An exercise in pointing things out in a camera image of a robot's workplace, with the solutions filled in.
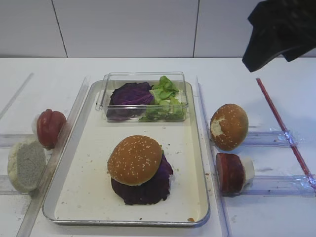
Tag metal baking tray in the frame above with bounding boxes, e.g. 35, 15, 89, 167
43, 81, 210, 228

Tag red plastic strip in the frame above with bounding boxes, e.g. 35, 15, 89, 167
256, 78, 316, 191

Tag white bread bun half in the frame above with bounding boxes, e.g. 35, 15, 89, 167
7, 138, 46, 193

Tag green lettuce leaves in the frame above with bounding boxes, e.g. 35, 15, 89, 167
139, 76, 187, 122

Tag dark red meat patties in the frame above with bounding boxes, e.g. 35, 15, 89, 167
216, 153, 244, 194

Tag sesame top bun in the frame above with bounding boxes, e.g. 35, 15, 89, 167
107, 135, 162, 186

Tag clear rail left of tray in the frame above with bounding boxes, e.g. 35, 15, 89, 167
16, 78, 89, 237

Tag clear holder lower right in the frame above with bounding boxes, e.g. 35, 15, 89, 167
222, 174, 316, 197

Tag clear plastic container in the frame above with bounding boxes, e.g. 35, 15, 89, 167
96, 72, 189, 122

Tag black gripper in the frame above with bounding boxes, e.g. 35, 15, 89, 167
242, 0, 316, 72

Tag clear rail right of tray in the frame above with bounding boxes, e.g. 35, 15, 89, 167
196, 77, 231, 237

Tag clear rail of tray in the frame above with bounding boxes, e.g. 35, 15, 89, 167
16, 78, 89, 237
196, 77, 231, 237

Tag clear holder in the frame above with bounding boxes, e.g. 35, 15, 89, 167
241, 131, 297, 147
222, 174, 316, 197

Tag purple cabbage leaf in container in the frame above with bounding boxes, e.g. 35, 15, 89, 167
106, 82, 154, 121

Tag clear holder upper right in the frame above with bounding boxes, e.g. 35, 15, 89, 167
241, 131, 297, 147

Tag purple cabbage leaf on stack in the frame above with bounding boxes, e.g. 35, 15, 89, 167
111, 155, 173, 205

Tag sesame bun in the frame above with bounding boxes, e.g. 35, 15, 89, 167
210, 104, 248, 151
107, 135, 162, 186

